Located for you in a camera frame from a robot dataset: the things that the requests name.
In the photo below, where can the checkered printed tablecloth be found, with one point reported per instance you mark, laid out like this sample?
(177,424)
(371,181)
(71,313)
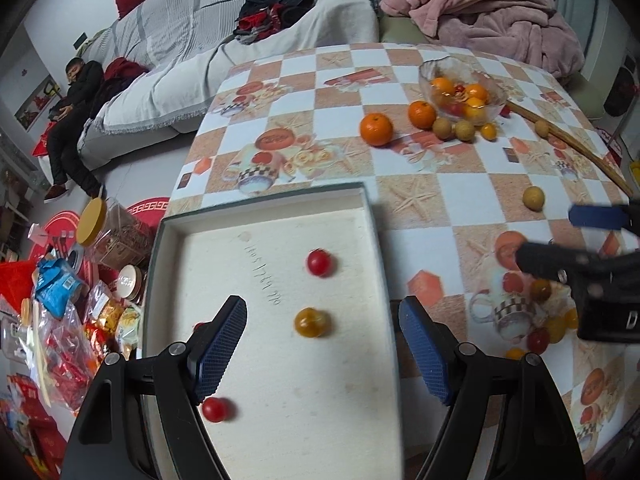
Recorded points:
(450,185)

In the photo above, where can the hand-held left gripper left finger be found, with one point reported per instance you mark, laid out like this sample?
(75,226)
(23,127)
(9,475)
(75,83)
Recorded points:
(220,347)

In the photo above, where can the dark orange cherry tomato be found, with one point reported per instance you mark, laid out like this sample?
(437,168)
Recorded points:
(540,290)

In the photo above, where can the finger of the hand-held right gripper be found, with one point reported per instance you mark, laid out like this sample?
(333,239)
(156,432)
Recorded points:
(595,216)
(547,259)

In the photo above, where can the brown longan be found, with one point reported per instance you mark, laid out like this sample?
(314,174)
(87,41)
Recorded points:
(541,128)
(464,130)
(533,197)
(442,128)

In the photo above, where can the pile of dark clothes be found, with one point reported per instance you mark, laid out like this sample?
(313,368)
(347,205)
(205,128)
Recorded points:
(272,10)

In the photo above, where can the long wooden stick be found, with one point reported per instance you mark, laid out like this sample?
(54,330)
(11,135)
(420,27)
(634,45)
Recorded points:
(570,140)

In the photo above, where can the small orange tangerine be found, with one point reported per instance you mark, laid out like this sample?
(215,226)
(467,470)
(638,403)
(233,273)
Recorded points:
(442,85)
(476,92)

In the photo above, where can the blue snack packet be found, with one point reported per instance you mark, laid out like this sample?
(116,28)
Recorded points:
(57,287)

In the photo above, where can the plastic jar with yellow lid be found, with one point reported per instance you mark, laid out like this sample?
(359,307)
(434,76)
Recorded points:
(112,232)

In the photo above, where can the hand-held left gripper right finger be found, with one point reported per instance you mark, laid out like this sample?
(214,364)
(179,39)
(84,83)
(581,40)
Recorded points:
(425,352)

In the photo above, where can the pink fleece blanket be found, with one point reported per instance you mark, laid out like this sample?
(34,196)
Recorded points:
(480,5)

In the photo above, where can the grey covered sofa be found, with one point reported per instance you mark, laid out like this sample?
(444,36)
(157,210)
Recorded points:
(200,50)

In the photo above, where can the large orange tangerine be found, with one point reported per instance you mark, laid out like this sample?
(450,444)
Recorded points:
(376,129)
(422,114)

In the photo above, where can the pile of snack packets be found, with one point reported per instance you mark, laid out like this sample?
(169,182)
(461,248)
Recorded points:
(65,360)

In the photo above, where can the dark red garment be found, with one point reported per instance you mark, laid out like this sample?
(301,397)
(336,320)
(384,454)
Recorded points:
(125,72)

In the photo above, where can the round white tin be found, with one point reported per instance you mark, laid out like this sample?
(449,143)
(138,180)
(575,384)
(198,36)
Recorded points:
(130,284)

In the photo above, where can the red round floor mat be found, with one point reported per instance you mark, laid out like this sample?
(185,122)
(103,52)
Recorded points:
(145,215)

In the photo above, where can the clear glass bowl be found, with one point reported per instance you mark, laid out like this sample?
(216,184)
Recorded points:
(462,87)

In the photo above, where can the shallow white cardboard box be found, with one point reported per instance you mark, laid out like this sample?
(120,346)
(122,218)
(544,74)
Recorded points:
(310,375)

